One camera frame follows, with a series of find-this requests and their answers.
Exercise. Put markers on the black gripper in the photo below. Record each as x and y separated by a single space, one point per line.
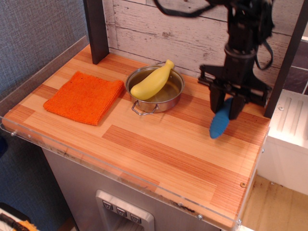
236 78

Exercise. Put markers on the blue handled metal spoon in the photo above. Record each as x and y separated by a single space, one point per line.
221 120

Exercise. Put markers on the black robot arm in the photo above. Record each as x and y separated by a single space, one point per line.
249 25

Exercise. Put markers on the yellow plastic banana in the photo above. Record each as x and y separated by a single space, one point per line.
153 83

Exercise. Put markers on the orange knitted cloth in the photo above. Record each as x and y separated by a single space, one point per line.
84 98

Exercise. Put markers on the silver cabinet with buttons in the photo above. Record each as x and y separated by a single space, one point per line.
100 203

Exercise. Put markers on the clear acrylic table guard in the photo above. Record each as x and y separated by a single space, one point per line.
170 157

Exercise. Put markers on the yellow object bottom left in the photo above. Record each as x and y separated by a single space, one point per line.
24 226

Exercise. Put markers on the steel pot with handles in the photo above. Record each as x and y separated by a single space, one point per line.
164 100

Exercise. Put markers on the dark right vertical post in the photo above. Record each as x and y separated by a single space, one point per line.
288 59

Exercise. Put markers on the dark vertical post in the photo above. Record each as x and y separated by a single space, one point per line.
288 59
97 30

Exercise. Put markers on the dark left vertical post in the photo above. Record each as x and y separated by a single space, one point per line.
97 30

